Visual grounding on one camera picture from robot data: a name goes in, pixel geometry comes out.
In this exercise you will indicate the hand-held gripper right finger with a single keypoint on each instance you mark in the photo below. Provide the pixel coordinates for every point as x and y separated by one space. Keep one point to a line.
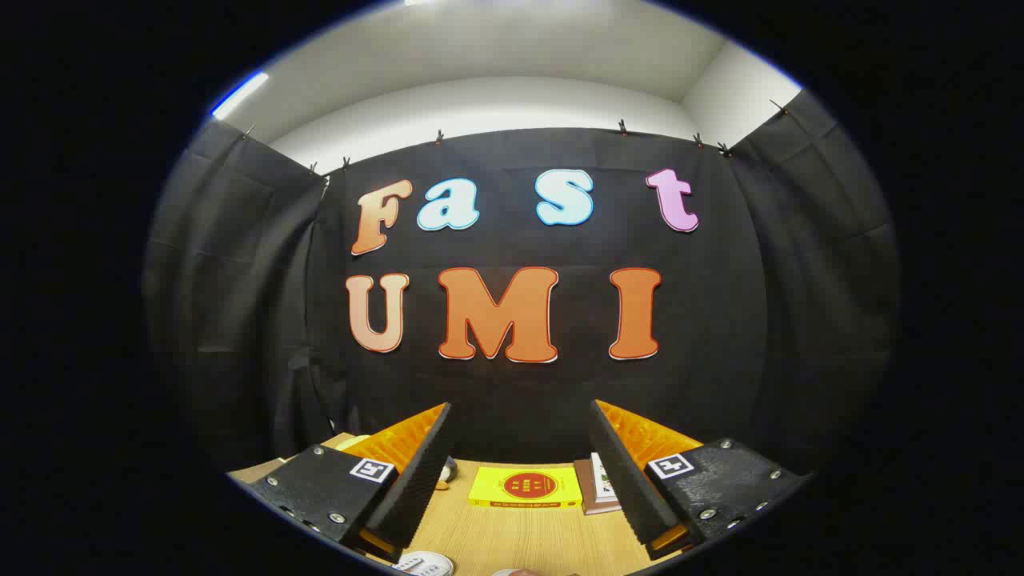
628 480

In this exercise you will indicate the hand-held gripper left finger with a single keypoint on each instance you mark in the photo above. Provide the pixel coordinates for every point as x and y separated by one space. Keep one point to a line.
416 480

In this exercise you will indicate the white book with floral cover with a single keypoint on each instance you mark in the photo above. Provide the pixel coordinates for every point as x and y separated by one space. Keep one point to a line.
602 480

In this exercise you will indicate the brown cover book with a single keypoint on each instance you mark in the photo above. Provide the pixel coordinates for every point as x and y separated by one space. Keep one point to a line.
582 488

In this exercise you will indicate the yellow book with red circle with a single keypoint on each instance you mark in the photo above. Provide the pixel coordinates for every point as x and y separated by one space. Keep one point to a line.
488 484

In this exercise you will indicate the row of black cloth clips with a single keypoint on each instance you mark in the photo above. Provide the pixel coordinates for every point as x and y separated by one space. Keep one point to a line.
622 126

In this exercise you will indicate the ceiling light strip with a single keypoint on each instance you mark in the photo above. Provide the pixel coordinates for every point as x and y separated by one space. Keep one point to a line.
238 96

